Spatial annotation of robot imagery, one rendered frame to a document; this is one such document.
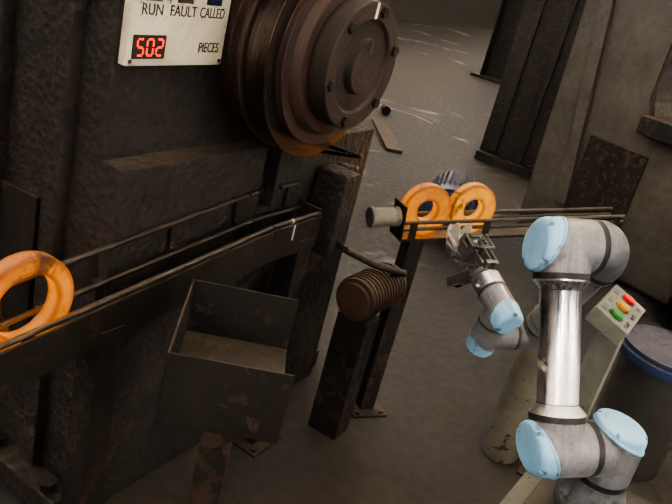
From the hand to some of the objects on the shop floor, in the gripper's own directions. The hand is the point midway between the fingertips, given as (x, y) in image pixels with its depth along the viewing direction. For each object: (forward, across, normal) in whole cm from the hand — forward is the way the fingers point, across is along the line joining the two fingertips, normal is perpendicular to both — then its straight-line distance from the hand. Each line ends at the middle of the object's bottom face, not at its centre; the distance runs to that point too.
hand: (451, 230), depth 201 cm
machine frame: (+13, +72, +79) cm, 108 cm away
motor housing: (-13, +13, +71) cm, 73 cm away
